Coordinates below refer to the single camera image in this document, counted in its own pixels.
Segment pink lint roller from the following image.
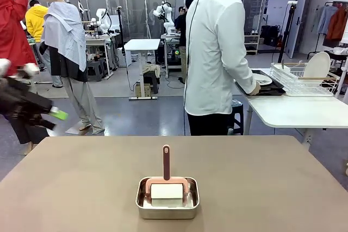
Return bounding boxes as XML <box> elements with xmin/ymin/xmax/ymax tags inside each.
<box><xmin>144</xmin><ymin>144</ymin><xmax>190</xmax><ymax>208</ymax></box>

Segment person in white shirt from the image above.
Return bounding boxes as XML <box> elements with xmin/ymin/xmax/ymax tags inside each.
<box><xmin>184</xmin><ymin>0</ymin><xmax>262</xmax><ymax>137</ymax></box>

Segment mannequin with striped shirt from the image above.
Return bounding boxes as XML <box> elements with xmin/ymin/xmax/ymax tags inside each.
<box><xmin>39</xmin><ymin>0</ymin><xmax>105</xmax><ymax>136</ymax></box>

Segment black bag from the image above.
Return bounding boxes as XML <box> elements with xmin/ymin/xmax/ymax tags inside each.
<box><xmin>260</xmin><ymin>24</ymin><xmax>281</xmax><ymax>47</ymax></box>

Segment light blue hanging shirt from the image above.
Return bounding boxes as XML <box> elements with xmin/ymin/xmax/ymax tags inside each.
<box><xmin>317</xmin><ymin>5</ymin><xmax>339</xmax><ymax>35</ymax></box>

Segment person in dark top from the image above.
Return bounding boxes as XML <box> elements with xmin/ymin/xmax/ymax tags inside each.
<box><xmin>173</xmin><ymin>0</ymin><xmax>194</xmax><ymax>85</ymax></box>

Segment cream round plate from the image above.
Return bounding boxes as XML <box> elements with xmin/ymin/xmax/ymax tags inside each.
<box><xmin>251</xmin><ymin>73</ymin><xmax>273</xmax><ymax>86</ymax></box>

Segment white standing desk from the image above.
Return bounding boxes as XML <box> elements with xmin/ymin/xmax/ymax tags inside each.
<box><xmin>123</xmin><ymin>38</ymin><xmax>161</xmax><ymax>101</ymax></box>

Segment white workbench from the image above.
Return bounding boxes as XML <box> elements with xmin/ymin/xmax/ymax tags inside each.
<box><xmin>85</xmin><ymin>32</ymin><xmax>120</xmax><ymax>78</ymax></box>

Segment cardboard box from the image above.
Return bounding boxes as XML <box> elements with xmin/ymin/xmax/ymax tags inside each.
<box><xmin>135</xmin><ymin>82</ymin><xmax>152</xmax><ymax>98</ymax></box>

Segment person's right hand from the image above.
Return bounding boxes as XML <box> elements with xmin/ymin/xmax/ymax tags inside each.
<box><xmin>248</xmin><ymin>80</ymin><xmax>262</xmax><ymax>96</ymax></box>

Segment large white plate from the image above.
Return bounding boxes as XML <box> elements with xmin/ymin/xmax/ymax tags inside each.
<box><xmin>303</xmin><ymin>51</ymin><xmax>332</xmax><ymax>79</ymax></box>

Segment white shelf unit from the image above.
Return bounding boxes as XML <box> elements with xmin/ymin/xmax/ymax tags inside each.
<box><xmin>244</xmin><ymin>33</ymin><xmax>261</xmax><ymax>55</ymax></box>

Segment black tripod with white head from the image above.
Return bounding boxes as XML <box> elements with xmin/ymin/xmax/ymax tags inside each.
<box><xmin>277</xmin><ymin>0</ymin><xmax>299</xmax><ymax>64</ymax></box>

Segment person in yellow hoodie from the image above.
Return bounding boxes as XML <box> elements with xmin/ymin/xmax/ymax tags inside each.
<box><xmin>25</xmin><ymin>0</ymin><xmax>64</xmax><ymax>89</ymax></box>

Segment stainless steel rectangular tray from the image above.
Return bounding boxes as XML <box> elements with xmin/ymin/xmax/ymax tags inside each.
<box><xmin>135</xmin><ymin>176</ymin><xmax>201</xmax><ymax>220</ymax></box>

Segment orange hanging jacket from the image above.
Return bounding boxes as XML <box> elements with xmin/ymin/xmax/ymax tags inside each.
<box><xmin>325</xmin><ymin>6</ymin><xmax>348</xmax><ymax>40</ymax></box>

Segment dark grey serving tray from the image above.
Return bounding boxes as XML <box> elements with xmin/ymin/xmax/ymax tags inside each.
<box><xmin>234</xmin><ymin>69</ymin><xmax>287</xmax><ymax>97</ymax></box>

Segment beige cloth pile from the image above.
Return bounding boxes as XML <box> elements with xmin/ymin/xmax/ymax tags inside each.
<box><xmin>142</xmin><ymin>62</ymin><xmax>161</xmax><ymax>79</ymax></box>

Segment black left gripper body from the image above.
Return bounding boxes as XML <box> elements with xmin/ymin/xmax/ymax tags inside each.
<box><xmin>0</xmin><ymin>76</ymin><xmax>54</xmax><ymax>124</ymax></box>

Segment black stool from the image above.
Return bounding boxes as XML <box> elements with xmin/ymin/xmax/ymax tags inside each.
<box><xmin>231</xmin><ymin>98</ymin><xmax>244</xmax><ymax>135</ymax></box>

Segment white folding table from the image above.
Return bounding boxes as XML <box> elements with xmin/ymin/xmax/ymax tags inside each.
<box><xmin>234</xmin><ymin>68</ymin><xmax>348</xmax><ymax>151</ymax></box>

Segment person's right forearm white sleeve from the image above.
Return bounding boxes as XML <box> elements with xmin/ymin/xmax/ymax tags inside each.
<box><xmin>235</xmin><ymin>63</ymin><xmax>259</xmax><ymax>94</ymax></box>

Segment grey plastic stool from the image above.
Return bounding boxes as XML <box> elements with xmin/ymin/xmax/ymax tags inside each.
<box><xmin>86</xmin><ymin>58</ymin><xmax>107</xmax><ymax>82</ymax></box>

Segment white wire dish rack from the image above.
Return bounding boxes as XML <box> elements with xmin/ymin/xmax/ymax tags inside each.
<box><xmin>271</xmin><ymin>62</ymin><xmax>341</xmax><ymax>97</ymax></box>

